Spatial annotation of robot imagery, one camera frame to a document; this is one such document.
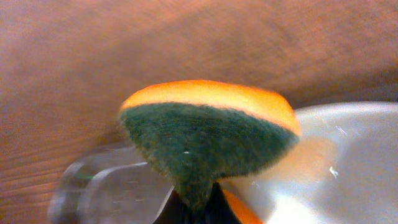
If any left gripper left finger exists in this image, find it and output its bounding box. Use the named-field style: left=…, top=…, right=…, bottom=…
left=153, top=190, right=199, bottom=224

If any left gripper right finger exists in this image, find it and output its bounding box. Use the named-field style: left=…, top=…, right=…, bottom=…
left=201, top=183, right=241, bottom=224

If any green and orange sponge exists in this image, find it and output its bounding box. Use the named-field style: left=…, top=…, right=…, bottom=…
left=119, top=80, right=301, bottom=223

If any white plate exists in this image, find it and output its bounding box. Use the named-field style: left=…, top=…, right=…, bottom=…
left=224, top=102, right=397, bottom=223

